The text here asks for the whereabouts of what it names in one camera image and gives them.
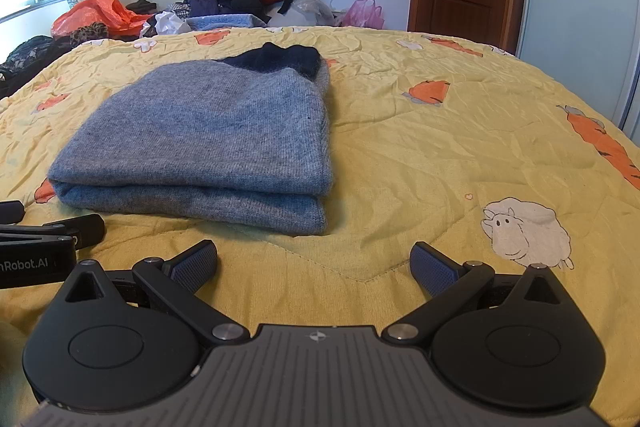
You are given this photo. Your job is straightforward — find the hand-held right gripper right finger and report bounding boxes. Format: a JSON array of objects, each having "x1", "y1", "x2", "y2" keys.
[{"x1": 382, "y1": 240, "x2": 572, "y2": 349}]

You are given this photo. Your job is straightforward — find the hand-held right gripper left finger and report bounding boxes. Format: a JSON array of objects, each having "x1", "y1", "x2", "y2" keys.
[{"x1": 64, "y1": 239, "x2": 251, "y2": 349}]

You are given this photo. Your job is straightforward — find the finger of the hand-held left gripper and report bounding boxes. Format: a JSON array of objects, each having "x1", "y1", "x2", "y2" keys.
[
  {"x1": 0, "y1": 201, "x2": 26, "y2": 226},
  {"x1": 0, "y1": 214, "x2": 107, "y2": 252}
]

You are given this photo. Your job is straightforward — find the grey sweater with navy sleeves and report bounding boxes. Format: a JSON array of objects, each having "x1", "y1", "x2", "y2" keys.
[{"x1": 47, "y1": 43, "x2": 335, "y2": 237}]

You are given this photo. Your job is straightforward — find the yellow printed quilt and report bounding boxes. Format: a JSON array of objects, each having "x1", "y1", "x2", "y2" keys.
[{"x1": 0, "y1": 26, "x2": 640, "y2": 427}]

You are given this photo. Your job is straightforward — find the black lace garment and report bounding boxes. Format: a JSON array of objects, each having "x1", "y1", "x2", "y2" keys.
[{"x1": 0, "y1": 35, "x2": 71, "y2": 100}]

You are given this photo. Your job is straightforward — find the leopard print cloth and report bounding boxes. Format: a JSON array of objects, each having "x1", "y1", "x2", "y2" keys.
[{"x1": 69, "y1": 22, "x2": 108, "y2": 48}]

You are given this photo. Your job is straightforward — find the orange plastic bag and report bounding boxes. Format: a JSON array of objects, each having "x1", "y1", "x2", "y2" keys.
[{"x1": 51, "y1": 0, "x2": 151, "y2": 40}]

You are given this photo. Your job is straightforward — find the white crumpled cloth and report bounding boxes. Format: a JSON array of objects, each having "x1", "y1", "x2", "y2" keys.
[{"x1": 142, "y1": 11, "x2": 191, "y2": 38}]

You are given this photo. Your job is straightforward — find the light blue knit garment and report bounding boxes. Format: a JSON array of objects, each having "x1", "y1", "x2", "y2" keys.
[{"x1": 186, "y1": 13, "x2": 266, "y2": 32}]

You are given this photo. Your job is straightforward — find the pink plastic bag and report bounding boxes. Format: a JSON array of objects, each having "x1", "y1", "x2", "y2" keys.
[{"x1": 340, "y1": 0, "x2": 385, "y2": 29}]

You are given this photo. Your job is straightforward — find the clear plastic bag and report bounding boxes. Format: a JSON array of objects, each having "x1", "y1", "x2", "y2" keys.
[{"x1": 287, "y1": 0, "x2": 335, "y2": 28}]

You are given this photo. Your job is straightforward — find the white wardrobe sliding door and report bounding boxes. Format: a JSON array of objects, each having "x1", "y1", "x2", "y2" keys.
[{"x1": 515, "y1": 0, "x2": 640, "y2": 132}]

